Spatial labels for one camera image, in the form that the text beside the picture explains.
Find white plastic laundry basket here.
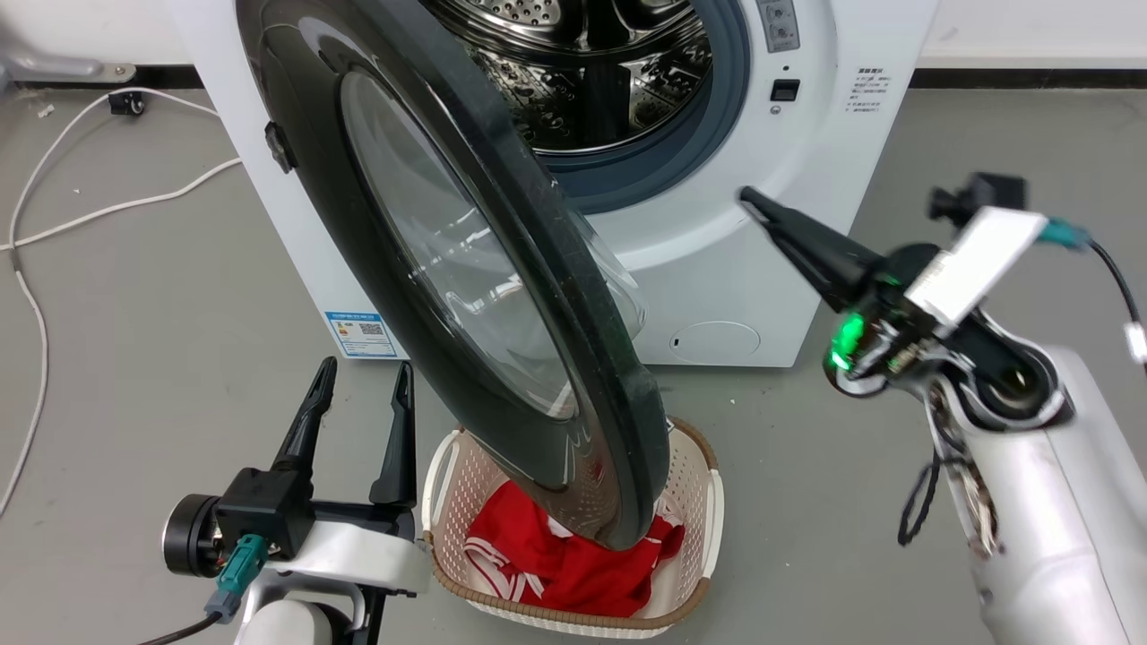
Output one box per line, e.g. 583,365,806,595
421,417,725,639

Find teal right cable connector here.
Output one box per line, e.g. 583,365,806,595
1039,218,1094,252

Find white front-load washing machine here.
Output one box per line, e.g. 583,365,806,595
166,0,940,368

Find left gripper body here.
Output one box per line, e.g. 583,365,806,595
164,494,432,598

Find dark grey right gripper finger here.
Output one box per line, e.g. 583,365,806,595
739,186,889,314

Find round white filter cover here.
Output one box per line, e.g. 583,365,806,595
669,321,762,364

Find teal left cable connector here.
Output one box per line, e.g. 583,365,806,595
204,534,270,624

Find black right camera cable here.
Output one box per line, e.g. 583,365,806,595
1089,240,1147,364

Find black door hinge bracket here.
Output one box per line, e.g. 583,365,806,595
265,121,297,174

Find red and white garment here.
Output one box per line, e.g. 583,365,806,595
464,481,686,619

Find grey metal floor base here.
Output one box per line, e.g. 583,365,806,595
0,40,137,86

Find blue energy label sticker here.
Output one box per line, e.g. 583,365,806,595
324,311,398,359

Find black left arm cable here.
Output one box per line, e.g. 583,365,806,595
134,614,220,645

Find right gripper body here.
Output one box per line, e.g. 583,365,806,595
823,242,956,400

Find teal cable connector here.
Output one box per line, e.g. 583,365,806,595
1039,218,1094,252
204,534,270,624

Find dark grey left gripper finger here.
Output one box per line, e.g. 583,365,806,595
368,362,418,508
272,357,339,473

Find long white floor cable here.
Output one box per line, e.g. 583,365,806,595
0,88,223,519
0,158,244,252

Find grey-blue rubber door gasket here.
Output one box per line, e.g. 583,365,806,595
538,0,752,214

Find black looped right arm cable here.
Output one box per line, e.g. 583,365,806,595
898,443,942,547

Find stainless steel washer drum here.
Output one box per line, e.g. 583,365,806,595
421,0,718,153

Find black round washer door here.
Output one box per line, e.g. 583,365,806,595
235,0,673,552

